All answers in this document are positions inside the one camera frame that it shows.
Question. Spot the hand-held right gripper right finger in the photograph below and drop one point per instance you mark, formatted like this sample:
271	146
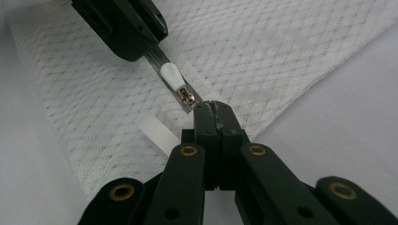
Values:
230	131

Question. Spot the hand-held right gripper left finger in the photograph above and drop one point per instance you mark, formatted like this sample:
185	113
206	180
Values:
206	131

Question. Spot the white zippered fabric cover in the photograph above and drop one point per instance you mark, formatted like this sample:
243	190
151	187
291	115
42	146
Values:
266	62

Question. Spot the white table sheet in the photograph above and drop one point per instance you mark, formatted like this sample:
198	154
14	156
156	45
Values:
338	131

